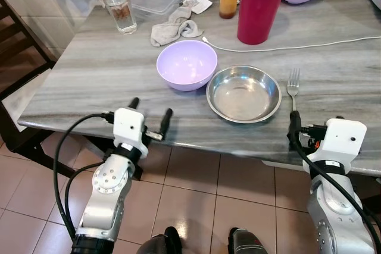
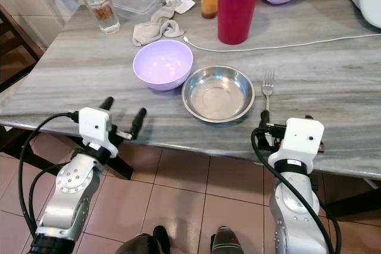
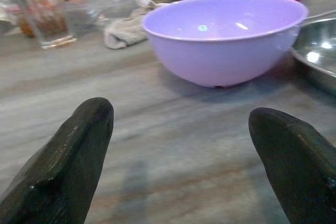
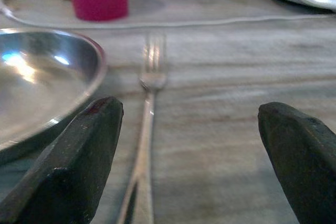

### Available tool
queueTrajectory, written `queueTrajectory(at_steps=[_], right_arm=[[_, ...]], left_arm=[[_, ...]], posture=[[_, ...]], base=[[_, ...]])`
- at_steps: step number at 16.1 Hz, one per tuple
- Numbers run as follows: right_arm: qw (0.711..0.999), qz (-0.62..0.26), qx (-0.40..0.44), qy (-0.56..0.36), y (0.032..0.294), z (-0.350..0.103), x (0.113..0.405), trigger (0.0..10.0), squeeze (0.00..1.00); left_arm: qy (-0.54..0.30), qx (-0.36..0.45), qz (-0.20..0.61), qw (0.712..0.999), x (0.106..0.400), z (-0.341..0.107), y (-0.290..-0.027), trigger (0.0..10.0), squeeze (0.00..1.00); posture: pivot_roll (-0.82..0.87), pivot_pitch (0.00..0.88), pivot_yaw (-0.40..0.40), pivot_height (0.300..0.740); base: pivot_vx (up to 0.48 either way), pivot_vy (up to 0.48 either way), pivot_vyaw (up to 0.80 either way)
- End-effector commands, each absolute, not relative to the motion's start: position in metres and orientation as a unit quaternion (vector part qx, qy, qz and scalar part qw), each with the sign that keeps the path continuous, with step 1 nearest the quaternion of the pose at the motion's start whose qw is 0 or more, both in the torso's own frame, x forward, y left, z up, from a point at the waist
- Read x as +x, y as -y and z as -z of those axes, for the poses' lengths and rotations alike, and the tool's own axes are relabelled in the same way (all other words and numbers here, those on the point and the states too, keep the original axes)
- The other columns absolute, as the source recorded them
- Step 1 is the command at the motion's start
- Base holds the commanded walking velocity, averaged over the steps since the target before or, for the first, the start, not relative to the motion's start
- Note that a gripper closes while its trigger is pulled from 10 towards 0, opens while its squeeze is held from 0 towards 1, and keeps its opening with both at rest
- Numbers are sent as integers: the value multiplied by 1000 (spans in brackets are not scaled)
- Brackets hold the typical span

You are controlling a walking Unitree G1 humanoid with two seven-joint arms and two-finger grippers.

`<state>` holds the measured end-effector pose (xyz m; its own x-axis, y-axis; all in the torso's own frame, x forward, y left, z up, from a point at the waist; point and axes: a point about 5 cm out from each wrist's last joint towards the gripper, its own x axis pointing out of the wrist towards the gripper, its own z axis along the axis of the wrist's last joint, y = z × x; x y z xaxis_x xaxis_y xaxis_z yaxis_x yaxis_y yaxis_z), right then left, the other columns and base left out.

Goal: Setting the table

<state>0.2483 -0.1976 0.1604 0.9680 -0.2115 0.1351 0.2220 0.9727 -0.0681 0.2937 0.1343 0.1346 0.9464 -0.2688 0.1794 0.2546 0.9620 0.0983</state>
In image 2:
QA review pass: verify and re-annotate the white charging cable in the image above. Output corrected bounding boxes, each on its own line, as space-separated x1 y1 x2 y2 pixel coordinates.
183 32 381 53

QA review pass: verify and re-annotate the stainless steel bowl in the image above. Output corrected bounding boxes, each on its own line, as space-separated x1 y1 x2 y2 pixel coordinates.
182 65 255 123

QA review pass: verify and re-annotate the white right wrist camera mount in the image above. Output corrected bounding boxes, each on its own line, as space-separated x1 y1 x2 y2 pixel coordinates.
274 117 325 168

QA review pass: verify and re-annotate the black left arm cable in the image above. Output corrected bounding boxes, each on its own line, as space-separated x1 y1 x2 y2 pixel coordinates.
17 111 82 238

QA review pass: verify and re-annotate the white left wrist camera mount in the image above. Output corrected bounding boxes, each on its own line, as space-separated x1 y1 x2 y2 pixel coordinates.
79 107 119 158

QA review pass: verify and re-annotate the black left robot foot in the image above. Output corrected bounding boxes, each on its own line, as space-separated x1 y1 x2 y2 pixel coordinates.
115 225 171 254

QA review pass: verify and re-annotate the black right robot foot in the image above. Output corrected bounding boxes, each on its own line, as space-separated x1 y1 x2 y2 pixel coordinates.
210 226 245 254

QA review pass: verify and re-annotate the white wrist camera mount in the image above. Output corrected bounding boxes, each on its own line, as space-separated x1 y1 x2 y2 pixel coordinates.
274 117 325 168
79 107 119 158

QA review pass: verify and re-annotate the dark wooden chair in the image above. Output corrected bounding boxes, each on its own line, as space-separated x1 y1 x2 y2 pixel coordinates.
0 5 46 91

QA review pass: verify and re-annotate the grey crumpled cloth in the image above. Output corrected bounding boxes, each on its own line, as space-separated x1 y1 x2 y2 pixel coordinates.
132 7 186 47

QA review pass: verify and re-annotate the clear drinking glass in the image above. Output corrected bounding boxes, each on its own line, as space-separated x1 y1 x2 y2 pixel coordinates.
80 0 121 35

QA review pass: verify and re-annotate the black robot foot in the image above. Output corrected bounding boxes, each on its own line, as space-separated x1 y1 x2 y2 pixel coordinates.
210 226 245 254
115 225 171 254

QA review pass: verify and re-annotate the magenta plastic tumbler with lid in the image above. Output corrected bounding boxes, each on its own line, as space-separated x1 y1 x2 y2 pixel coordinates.
216 0 267 46

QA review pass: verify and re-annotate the silver metal fork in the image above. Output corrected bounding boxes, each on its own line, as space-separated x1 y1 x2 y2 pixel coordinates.
262 68 276 112

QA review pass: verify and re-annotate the clear plastic food container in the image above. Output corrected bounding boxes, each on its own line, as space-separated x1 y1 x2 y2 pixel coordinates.
112 0 165 23

